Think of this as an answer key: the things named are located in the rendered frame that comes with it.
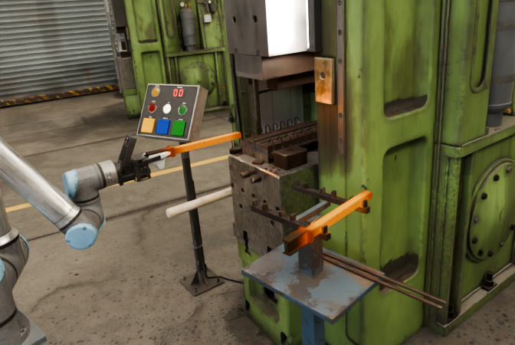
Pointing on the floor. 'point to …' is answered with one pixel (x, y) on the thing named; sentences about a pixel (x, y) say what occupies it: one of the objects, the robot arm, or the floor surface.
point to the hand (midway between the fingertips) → (165, 151)
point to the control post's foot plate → (191, 282)
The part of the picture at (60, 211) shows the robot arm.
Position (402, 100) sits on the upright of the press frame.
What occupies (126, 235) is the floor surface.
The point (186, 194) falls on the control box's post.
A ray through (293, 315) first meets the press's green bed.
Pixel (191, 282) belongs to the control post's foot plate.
